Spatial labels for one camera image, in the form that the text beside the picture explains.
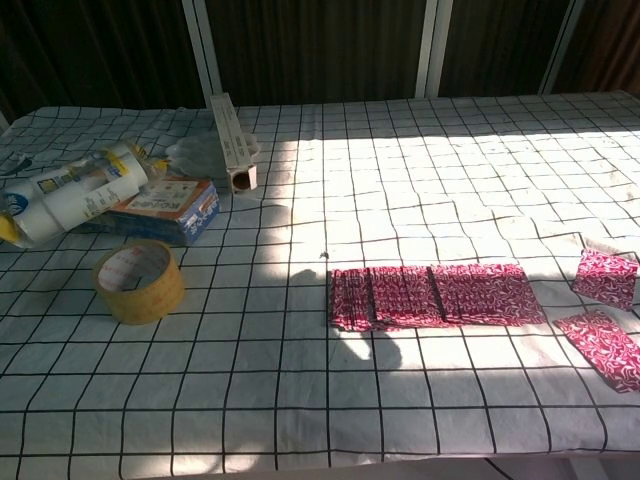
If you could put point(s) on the dark red patterned cloth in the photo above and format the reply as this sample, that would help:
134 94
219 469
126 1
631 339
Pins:
450 295

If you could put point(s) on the black-checked white tablecloth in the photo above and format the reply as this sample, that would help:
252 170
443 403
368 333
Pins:
300 375

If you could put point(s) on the long white cardboard box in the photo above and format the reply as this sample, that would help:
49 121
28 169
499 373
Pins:
227 140

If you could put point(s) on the clear flower-shaped plastic tray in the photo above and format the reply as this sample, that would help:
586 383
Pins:
192 152

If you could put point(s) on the orange and blue tissue box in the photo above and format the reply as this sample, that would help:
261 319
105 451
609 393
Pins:
165 210

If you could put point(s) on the yellow packing tape roll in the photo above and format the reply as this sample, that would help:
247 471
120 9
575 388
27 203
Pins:
145 307

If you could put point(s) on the dark curtain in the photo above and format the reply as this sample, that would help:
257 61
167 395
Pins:
320 45

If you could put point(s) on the wrapped paper towel roll pack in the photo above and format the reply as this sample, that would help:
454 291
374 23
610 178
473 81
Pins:
65 200

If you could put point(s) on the aluminium frame post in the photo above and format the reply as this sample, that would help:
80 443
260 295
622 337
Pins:
562 47
434 47
200 50

